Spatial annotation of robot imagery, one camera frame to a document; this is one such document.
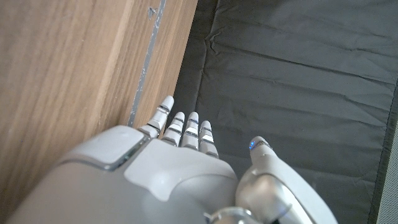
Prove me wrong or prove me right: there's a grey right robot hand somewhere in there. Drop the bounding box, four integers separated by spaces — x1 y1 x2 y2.
6 95 339 224

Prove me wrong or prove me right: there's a grey tape outline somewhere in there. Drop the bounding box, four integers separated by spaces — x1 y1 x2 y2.
127 0 167 128

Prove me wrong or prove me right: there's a black backdrop curtain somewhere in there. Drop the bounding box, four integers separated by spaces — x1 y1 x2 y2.
169 0 398 224

